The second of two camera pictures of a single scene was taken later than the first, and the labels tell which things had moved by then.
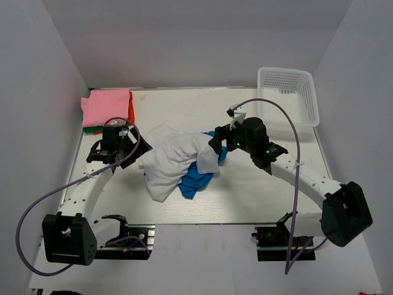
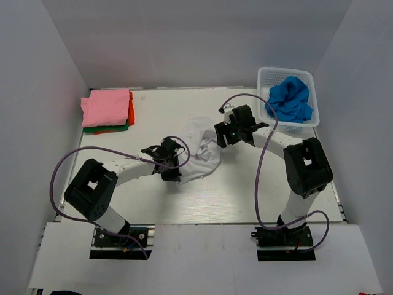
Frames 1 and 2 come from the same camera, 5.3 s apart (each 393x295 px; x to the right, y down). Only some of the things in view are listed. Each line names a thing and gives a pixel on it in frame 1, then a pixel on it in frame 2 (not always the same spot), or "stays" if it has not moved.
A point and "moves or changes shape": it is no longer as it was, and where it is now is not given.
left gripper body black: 120,147 to 170,174
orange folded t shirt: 131,113 stays
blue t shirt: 193,180 to 288,100
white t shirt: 170,154 moves or changes shape
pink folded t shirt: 103,104 stays
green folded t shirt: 91,129 stays
